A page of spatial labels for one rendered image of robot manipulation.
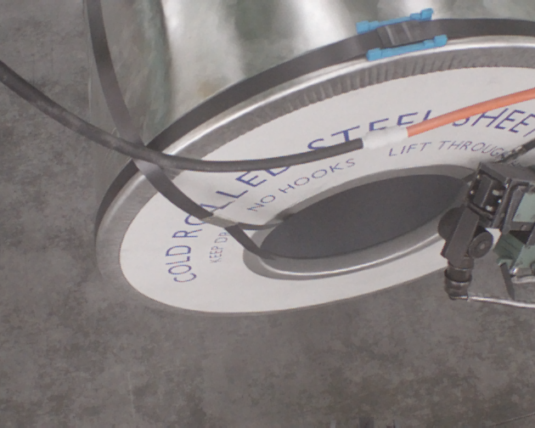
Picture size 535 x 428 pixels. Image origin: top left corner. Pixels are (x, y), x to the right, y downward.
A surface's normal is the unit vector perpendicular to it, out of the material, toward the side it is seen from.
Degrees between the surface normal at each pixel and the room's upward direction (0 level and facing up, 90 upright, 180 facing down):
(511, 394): 0
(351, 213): 9
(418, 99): 90
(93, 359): 0
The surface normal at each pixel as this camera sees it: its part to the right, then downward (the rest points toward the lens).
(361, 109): 0.20, 0.88
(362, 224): -0.29, -0.36
